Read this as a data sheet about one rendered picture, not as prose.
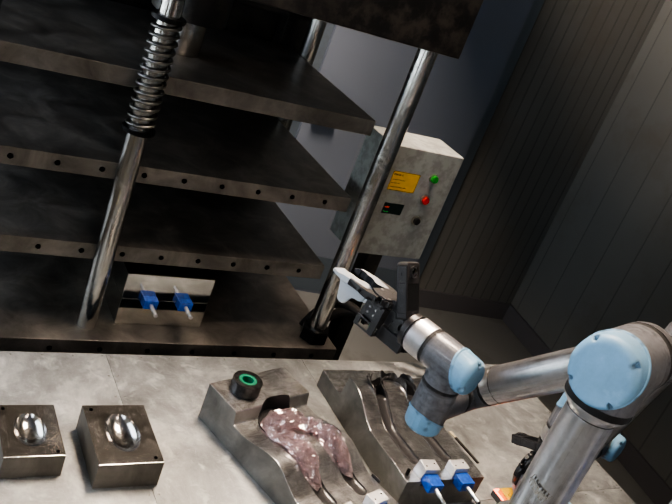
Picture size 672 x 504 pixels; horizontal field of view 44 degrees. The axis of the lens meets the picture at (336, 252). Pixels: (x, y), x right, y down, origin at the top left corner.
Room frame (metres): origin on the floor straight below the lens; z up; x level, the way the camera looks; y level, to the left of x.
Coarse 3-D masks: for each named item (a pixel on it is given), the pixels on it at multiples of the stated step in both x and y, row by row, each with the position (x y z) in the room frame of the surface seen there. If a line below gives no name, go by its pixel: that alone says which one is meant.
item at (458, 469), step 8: (448, 464) 1.85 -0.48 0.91; (456, 464) 1.85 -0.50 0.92; (464, 464) 1.86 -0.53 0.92; (448, 472) 1.84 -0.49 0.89; (456, 472) 1.83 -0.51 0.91; (464, 472) 1.84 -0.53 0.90; (456, 480) 1.81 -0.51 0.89; (464, 480) 1.81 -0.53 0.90; (472, 480) 1.82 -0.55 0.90; (464, 488) 1.80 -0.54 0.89; (472, 496) 1.78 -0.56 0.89
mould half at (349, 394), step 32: (320, 384) 2.12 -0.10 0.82; (352, 384) 2.01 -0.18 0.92; (384, 384) 2.06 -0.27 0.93; (416, 384) 2.13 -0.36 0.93; (352, 416) 1.97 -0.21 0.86; (384, 448) 1.84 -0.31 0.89; (416, 448) 1.89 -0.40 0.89; (448, 448) 1.95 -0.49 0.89; (384, 480) 1.79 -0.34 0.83; (416, 480) 1.75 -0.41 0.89; (448, 480) 1.81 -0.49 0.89; (480, 480) 1.88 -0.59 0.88
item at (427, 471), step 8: (424, 464) 1.78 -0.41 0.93; (432, 464) 1.79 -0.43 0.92; (416, 472) 1.78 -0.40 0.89; (424, 472) 1.76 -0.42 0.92; (432, 472) 1.78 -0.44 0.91; (424, 480) 1.75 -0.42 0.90; (432, 480) 1.75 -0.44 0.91; (440, 480) 1.77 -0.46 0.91; (424, 488) 1.74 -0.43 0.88; (432, 488) 1.73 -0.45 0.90; (440, 488) 1.75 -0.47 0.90; (440, 496) 1.72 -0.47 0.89
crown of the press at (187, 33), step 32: (160, 0) 2.30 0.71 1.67; (192, 0) 2.28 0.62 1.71; (224, 0) 2.34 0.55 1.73; (256, 0) 2.04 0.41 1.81; (288, 0) 2.09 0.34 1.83; (320, 0) 2.14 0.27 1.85; (352, 0) 2.19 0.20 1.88; (384, 0) 2.24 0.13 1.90; (416, 0) 2.30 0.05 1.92; (448, 0) 2.35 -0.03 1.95; (480, 0) 2.41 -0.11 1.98; (192, 32) 2.34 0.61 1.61; (384, 32) 2.26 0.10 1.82; (416, 32) 2.32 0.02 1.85; (448, 32) 2.37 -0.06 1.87
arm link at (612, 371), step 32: (576, 352) 1.19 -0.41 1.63; (608, 352) 1.16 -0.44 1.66; (640, 352) 1.17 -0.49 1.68; (576, 384) 1.17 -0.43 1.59; (608, 384) 1.15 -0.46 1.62; (640, 384) 1.14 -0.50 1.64; (576, 416) 1.18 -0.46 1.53; (608, 416) 1.15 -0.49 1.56; (544, 448) 1.20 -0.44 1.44; (576, 448) 1.17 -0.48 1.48; (544, 480) 1.17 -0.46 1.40; (576, 480) 1.17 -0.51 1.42
